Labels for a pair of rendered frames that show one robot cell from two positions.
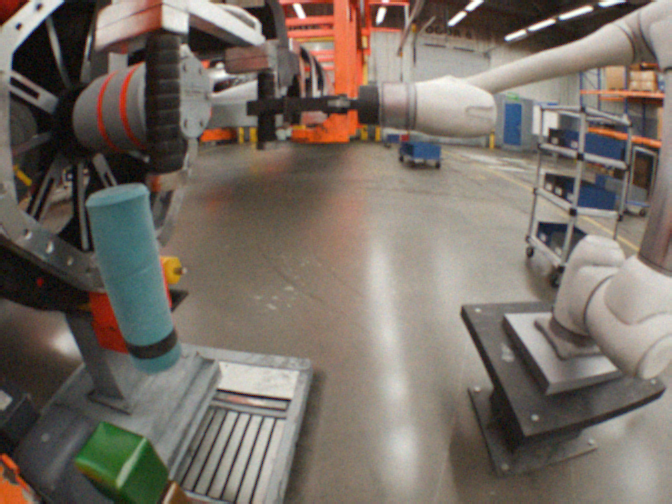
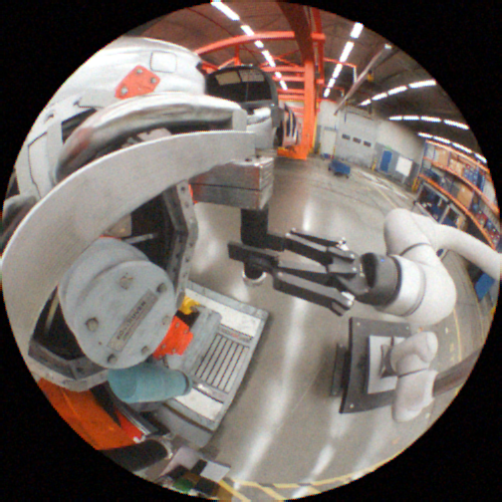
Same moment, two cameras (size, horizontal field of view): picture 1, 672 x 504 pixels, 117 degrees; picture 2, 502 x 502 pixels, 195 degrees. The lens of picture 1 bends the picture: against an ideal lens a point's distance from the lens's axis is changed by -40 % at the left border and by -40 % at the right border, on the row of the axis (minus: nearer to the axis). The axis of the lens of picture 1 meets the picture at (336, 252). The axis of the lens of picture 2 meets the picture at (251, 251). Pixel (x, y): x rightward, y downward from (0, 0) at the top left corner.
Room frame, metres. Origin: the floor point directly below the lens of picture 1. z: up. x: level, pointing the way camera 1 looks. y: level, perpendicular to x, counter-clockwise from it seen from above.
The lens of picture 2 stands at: (0.48, 0.09, 0.97)
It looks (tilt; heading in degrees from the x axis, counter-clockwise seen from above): 44 degrees down; 16
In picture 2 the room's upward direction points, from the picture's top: straight up
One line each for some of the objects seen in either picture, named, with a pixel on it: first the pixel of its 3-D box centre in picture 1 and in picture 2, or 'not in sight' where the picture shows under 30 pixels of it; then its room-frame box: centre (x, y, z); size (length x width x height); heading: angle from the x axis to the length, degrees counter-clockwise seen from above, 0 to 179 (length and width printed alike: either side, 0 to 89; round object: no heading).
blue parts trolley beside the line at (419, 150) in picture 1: (420, 139); (341, 161); (6.08, -1.51, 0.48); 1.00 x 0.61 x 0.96; 2
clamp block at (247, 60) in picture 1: (250, 59); (231, 177); (0.64, 0.16, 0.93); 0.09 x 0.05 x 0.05; 84
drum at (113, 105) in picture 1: (139, 106); (100, 282); (0.48, 0.31, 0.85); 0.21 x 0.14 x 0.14; 84
